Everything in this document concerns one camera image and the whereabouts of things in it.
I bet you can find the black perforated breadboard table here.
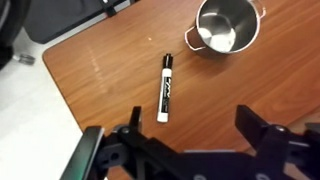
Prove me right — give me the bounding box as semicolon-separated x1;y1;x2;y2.
24;0;135;45

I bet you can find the black white dry-erase marker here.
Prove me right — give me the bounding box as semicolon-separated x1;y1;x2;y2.
156;52;175;124

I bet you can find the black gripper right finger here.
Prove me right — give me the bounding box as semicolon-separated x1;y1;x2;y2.
234;104;290;168

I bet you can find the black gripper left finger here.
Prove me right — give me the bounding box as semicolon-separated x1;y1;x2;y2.
114;105;174;158

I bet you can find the stainless steel mug with handles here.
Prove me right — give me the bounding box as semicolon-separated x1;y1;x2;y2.
183;0;268;58

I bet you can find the small grey metal cylinder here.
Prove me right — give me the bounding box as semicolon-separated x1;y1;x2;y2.
13;53;37;66

